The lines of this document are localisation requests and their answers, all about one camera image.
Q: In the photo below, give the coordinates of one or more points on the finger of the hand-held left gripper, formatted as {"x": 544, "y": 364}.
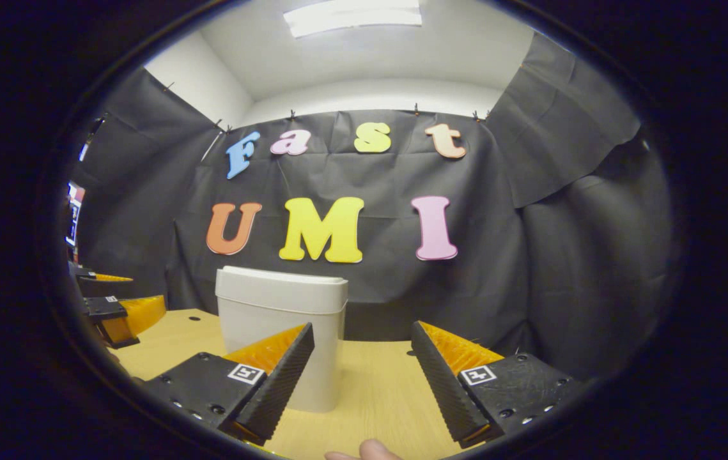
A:
{"x": 114, "y": 310}
{"x": 98, "y": 276}

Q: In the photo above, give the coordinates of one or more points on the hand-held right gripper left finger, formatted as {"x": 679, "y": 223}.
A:
{"x": 280, "y": 377}

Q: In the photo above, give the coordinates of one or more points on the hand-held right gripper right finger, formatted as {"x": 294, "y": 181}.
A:
{"x": 443, "y": 390}

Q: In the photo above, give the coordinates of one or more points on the white desktop garbage bin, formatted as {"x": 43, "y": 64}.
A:
{"x": 274, "y": 306}

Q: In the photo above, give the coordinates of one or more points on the wooden desktop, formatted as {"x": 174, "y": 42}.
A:
{"x": 376, "y": 383}

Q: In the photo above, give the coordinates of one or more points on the computer monitor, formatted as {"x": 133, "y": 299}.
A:
{"x": 75, "y": 211}

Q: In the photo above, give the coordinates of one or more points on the black backdrop cloth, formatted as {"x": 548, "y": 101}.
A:
{"x": 530, "y": 255}

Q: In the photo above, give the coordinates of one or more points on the ceiling light panel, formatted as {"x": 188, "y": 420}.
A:
{"x": 354, "y": 16}

